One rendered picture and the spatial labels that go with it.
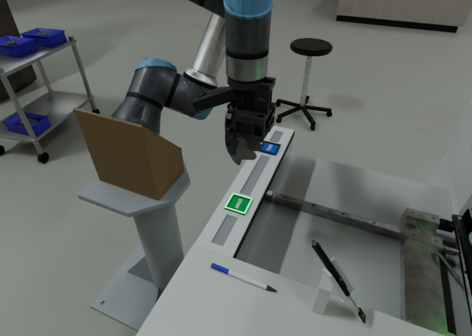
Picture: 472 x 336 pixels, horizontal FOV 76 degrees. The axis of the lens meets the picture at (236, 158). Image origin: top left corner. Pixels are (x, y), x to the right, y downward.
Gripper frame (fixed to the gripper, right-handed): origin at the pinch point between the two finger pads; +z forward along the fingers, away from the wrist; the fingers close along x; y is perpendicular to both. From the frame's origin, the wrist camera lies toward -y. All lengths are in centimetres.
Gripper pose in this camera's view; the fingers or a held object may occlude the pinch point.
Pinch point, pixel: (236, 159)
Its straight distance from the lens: 68.4
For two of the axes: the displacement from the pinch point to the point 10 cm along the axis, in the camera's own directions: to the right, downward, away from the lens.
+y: 9.2, 2.4, -3.0
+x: 3.9, -5.7, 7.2
